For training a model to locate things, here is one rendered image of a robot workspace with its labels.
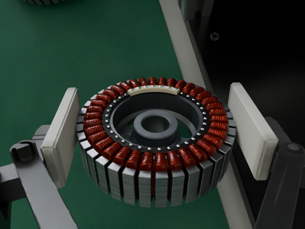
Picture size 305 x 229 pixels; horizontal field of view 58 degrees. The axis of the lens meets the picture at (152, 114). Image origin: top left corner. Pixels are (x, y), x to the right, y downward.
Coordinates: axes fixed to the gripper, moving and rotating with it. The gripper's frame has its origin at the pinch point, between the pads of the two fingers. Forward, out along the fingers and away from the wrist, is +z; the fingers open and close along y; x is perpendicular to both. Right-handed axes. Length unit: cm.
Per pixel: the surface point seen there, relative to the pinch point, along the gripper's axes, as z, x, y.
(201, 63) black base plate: 9.7, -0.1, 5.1
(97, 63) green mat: 12.4, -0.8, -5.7
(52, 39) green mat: 15.0, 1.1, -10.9
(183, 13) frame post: 12.0, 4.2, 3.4
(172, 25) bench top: 15.0, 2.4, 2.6
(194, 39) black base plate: 11.5, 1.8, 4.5
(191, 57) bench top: 12.1, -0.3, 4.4
